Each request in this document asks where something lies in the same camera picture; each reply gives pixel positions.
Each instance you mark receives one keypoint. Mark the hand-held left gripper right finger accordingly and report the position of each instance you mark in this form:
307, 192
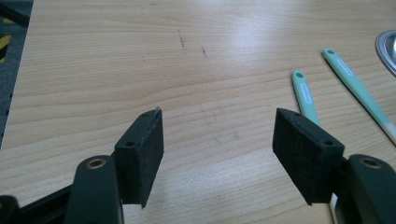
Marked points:
306, 158

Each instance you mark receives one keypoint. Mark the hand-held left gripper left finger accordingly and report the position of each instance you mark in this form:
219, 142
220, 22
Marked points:
140, 161

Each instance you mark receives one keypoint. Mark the steel utensil stand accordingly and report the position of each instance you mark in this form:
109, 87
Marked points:
389, 46

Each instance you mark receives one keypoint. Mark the long green toothbrush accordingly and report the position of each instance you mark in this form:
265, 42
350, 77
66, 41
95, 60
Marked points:
351, 81

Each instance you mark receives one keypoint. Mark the yellow black floor tape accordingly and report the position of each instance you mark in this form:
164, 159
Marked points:
3, 42

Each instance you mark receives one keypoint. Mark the black metal stand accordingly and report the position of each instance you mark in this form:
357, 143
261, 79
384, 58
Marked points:
14, 14

